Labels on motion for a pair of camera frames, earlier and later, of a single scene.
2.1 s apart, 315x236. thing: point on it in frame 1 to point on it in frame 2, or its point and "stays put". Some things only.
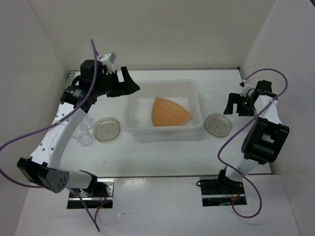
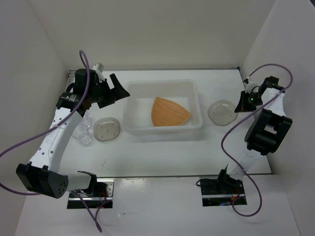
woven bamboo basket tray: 165,112 stays put
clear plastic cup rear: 87,121 stays put
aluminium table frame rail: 73,74 stays put
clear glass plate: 219,125 to 222,112
